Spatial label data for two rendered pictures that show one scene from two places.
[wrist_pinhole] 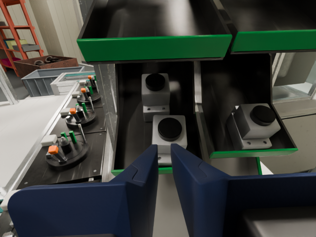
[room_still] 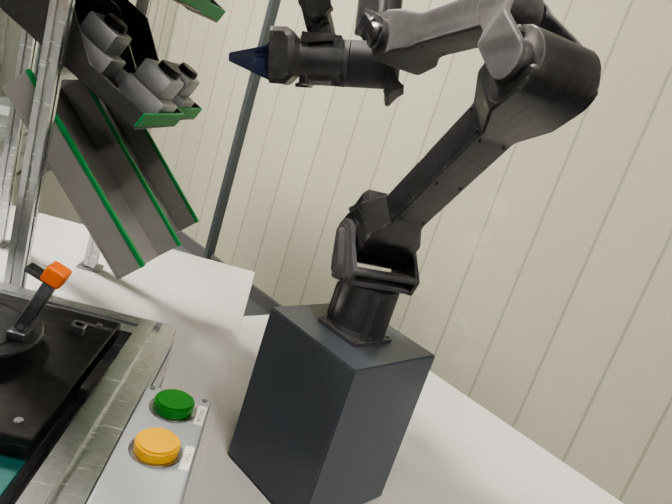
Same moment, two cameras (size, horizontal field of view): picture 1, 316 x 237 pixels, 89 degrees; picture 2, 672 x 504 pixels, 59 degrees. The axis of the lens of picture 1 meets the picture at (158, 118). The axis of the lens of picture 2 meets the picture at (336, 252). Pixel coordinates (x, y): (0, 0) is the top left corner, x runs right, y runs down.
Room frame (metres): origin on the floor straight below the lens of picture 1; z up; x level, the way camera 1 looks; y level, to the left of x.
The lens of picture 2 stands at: (-0.17, 0.76, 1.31)
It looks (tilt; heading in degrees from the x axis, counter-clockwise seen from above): 15 degrees down; 274
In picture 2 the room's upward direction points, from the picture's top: 18 degrees clockwise
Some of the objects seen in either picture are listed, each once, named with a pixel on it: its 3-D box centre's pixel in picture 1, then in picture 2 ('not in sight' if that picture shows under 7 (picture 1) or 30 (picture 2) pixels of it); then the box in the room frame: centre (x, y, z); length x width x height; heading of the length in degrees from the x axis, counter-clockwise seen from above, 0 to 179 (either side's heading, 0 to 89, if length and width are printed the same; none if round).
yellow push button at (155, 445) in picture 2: not in sight; (156, 449); (-0.04, 0.32, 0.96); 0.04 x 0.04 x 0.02
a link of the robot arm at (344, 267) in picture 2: not in sight; (374, 257); (-0.17, 0.14, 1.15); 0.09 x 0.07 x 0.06; 30
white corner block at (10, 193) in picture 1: (17, 201); not in sight; (0.26, 0.39, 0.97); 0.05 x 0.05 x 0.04; 11
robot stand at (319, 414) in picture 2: not in sight; (328, 405); (-0.18, 0.14, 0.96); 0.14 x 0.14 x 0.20; 52
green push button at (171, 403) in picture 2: not in sight; (173, 407); (-0.03, 0.25, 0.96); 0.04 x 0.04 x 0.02
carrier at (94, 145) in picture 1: (66, 146); not in sight; (0.43, 0.33, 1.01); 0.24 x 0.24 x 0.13; 11
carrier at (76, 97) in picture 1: (87, 93); not in sight; (0.92, 0.42, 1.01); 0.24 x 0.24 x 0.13; 11
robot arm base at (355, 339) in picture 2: not in sight; (360, 306); (-0.18, 0.14, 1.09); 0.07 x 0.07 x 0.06; 52
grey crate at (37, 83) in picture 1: (59, 80); not in sight; (2.07, 1.28, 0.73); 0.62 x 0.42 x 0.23; 101
